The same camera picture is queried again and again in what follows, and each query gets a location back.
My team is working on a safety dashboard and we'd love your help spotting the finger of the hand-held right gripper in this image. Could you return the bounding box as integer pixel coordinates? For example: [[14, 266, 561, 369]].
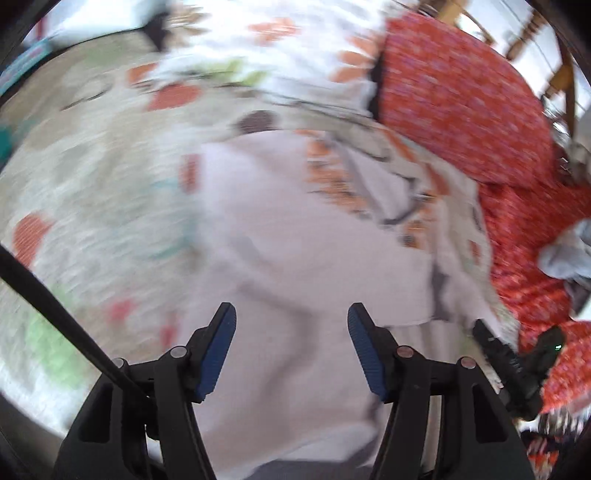
[[473, 319, 543, 420]]

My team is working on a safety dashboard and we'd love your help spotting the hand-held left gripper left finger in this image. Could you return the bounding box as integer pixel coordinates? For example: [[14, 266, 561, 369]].
[[51, 302, 237, 480]]

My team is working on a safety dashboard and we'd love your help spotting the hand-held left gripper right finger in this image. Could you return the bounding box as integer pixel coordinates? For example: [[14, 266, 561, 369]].
[[348, 302, 536, 480]]

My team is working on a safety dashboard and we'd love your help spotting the white small garment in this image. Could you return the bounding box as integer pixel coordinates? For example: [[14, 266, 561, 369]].
[[182, 131, 444, 476]]

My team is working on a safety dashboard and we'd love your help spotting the grey cloth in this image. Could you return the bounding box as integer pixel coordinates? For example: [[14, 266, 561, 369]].
[[538, 222, 591, 319]]

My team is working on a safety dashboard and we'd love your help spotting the heart print quilt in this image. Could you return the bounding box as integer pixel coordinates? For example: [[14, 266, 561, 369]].
[[0, 41, 222, 435]]

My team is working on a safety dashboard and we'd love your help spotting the wooden chair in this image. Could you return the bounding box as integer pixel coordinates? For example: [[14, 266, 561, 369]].
[[416, 0, 583, 139]]

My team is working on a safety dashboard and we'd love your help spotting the red patterned blanket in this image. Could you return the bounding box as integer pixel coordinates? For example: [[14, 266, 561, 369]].
[[376, 11, 591, 480]]

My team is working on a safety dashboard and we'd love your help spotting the teal basket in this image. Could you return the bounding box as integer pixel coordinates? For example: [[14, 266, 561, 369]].
[[0, 124, 19, 162]]

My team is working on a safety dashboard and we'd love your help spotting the floral patterned bedsheet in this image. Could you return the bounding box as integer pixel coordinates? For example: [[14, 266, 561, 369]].
[[124, 0, 522, 352]]

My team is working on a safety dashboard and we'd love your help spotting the colourful printed box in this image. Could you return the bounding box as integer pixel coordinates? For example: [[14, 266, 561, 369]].
[[0, 37, 56, 93]]

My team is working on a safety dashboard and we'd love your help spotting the black strap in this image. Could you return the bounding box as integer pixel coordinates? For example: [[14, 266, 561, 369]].
[[0, 244, 148, 409]]

